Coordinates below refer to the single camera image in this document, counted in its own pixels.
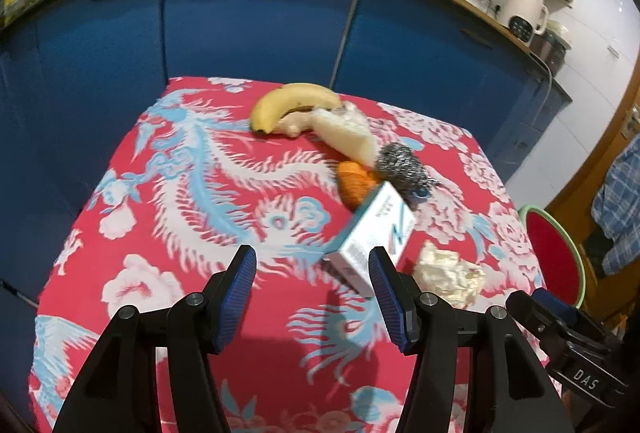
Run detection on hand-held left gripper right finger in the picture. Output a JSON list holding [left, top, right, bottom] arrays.
[[368, 246, 576, 433]]

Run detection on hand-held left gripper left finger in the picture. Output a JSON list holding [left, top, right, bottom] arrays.
[[51, 244, 258, 433]]

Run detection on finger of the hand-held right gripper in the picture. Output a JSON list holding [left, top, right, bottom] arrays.
[[505, 290, 568, 350], [531, 288, 582, 323]]

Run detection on red bucket with green rim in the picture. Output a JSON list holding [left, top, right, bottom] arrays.
[[517, 206, 587, 309]]

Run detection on white tissue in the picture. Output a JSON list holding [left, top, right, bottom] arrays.
[[412, 240, 487, 309]]

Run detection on white cardboard box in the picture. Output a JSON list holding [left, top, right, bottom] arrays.
[[322, 180, 417, 299]]

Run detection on steel wool scrubber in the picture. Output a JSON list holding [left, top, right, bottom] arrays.
[[375, 142, 441, 194]]

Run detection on white plastic bag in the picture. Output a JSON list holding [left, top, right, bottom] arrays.
[[307, 102, 381, 166]]

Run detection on red floral tablecloth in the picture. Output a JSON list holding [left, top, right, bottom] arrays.
[[27, 76, 548, 433]]

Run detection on blue plaid shirt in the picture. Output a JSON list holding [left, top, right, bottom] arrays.
[[590, 146, 640, 276]]

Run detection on wooden door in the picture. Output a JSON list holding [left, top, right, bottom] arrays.
[[542, 63, 640, 214]]

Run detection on ginger root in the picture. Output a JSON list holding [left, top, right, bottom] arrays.
[[280, 106, 321, 138]]

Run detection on yellow banana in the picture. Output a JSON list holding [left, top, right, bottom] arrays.
[[250, 83, 343, 134]]

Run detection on dark rice cooker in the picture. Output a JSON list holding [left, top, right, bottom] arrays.
[[530, 26, 572, 69]]

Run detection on blue kitchen base cabinet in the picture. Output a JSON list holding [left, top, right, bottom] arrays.
[[0, 0, 573, 309]]

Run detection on white electric kettle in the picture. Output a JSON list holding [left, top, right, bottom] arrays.
[[502, 0, 549, 45]]

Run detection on metal door handle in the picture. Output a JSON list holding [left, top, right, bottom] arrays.
[[620, 108, 640, 139]]

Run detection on white power cable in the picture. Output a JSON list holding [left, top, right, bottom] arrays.
[[530, 48, 553, 114]]

